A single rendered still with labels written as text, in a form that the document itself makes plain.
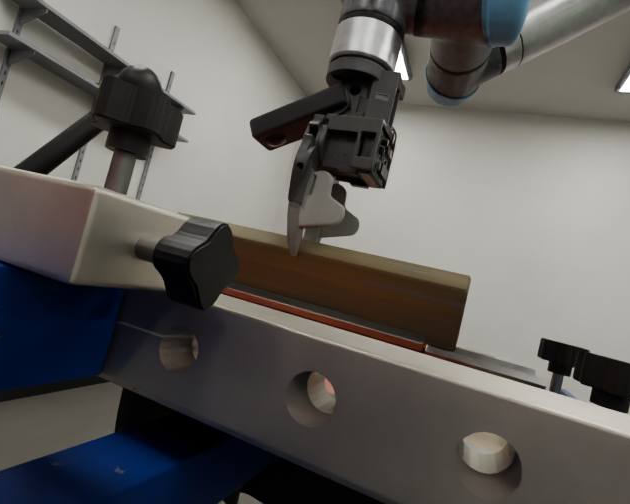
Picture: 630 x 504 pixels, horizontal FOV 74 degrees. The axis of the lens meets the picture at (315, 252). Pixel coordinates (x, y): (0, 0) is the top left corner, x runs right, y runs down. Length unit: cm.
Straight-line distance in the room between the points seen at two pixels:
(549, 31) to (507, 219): 359
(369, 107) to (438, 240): 374
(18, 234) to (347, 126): 33
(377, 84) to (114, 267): 36
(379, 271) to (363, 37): 24
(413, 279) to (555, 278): 379
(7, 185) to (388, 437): 17
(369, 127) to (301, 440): 32
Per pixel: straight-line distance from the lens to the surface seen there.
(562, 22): 68
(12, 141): 256
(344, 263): 42
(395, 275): 41
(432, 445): 17
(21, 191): 19
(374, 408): 17
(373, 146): 43
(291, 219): 43
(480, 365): 39
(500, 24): 52
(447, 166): 435
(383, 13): 50
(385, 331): 44
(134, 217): 18
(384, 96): 47
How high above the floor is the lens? 107
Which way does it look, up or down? 3 degrees up
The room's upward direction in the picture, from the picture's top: 14 degrees clockwise
